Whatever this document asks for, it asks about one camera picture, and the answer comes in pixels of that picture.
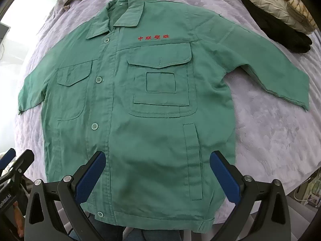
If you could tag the beige quilted cloth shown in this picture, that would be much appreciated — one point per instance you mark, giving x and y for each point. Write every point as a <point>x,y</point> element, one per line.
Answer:
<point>283,2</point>

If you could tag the black cloth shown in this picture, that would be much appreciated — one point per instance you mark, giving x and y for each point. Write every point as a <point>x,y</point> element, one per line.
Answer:
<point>280,30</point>

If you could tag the green work jacket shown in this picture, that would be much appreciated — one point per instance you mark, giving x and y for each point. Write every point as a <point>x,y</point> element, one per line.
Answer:
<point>150,143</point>

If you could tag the lavender quilted blanket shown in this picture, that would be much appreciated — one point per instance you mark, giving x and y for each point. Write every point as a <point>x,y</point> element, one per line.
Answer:
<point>270,135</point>

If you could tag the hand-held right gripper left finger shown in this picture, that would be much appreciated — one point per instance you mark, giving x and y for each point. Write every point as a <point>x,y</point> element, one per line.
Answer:
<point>93,174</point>

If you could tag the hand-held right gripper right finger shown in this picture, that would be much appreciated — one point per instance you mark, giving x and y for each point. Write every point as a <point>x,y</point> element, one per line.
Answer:
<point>224,178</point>

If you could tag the person's left hand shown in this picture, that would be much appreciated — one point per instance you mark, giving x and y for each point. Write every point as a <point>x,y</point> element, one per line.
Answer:
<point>18,214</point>

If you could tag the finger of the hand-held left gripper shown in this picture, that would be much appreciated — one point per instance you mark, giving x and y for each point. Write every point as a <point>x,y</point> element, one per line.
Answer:
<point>7,157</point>
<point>23,162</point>

